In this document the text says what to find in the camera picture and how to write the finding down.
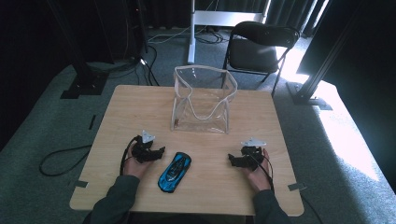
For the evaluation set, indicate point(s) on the blue toy car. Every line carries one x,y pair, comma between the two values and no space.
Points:
174,172

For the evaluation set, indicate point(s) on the transparent plastic bag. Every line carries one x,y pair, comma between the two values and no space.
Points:
202,102

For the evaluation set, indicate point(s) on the black metal stand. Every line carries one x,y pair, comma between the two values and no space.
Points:
314,81
82,71

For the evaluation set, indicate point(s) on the person's left hand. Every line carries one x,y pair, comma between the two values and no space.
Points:
135,168

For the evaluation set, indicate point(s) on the grey tape piece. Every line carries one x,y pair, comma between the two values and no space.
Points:
81,184
296,186

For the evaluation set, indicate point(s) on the black folding chair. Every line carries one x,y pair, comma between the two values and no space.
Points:
258,46

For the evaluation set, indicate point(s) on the white metal stand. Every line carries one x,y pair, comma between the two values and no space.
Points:
199,18

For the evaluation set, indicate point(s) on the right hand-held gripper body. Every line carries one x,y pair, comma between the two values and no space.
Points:
252,152

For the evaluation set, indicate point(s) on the black tape strip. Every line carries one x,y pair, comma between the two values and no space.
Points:
92,122

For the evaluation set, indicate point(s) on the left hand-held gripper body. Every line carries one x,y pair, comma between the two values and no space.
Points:
144,148

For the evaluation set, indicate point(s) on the person's right hand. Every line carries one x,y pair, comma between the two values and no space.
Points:
257,180

